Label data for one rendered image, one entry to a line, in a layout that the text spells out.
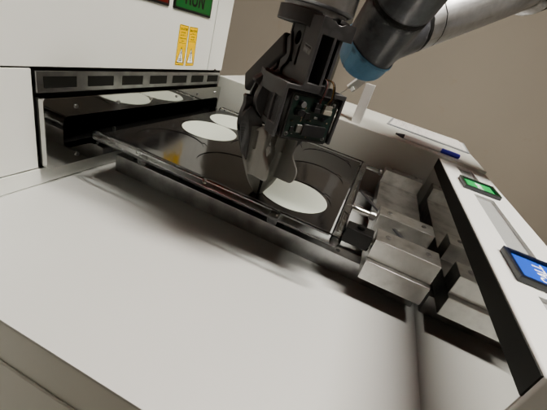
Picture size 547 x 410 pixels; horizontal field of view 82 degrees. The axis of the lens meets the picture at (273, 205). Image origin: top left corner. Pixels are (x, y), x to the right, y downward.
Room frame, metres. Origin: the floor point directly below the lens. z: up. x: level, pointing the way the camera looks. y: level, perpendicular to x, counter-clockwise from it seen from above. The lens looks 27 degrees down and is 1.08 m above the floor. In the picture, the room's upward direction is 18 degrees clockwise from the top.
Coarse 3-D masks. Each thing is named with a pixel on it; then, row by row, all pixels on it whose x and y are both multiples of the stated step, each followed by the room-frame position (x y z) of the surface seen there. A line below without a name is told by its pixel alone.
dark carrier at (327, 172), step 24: (168, 120) 0.55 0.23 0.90; (144, 144) 0.42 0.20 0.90; (168, 144) 0.44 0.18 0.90; (192, 144) 0.47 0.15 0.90; (216, 144) 0.50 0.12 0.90; (312, 144) 0.69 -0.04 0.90; (192, 168) 0.39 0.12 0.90; (216, 168) 0.41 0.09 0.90; (240, 168) 0.44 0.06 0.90; (312, 168) 0.54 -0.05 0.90; (336, 168) 0.58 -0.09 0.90; (240, 192) 0.36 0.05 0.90; (336, 192) 0.46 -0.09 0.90; (312, 216) 0.36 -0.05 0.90; (336, 216) 0.38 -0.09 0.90
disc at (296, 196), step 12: (276, 180) 0.44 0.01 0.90; (264, 192) 0.38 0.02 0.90; (276, 192) 0.39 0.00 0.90; (288, 192) 0.41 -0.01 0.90; (300, 192) 0.42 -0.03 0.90; (312, 192) 0.43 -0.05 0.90; (288, 204) 0.37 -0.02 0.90; (300, 204) 0.38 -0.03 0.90; (312, 204) 0.39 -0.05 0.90; (324, 204) 0.41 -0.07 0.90
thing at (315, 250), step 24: (120, 168) 0.45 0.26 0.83; (144, 168) 0.44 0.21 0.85; (168, 192) 0.43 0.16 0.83; (192, 192) 0.42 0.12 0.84; (216, 216) 0.41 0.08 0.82; (240, 216) 0.40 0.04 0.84; (264, 216) 0.41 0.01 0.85; (288, 240) 0.39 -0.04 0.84; (312, 240) 0.39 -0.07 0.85; (336, 264) 0.37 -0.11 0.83
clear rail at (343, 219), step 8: (360, 168) 0.62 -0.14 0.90; (360, 176) 0.57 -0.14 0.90; (352, 184) 0.53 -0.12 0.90; (360, 184) 0.54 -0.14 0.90; (352, 192) 0.48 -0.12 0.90; (352, 200) 0.45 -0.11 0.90; (344, 208) 0.41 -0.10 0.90; (344, 216) 0.38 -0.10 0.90; (336, 224) 0.36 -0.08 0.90; (344, 224) 0.36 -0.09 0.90; (336, 232) 0.33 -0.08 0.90
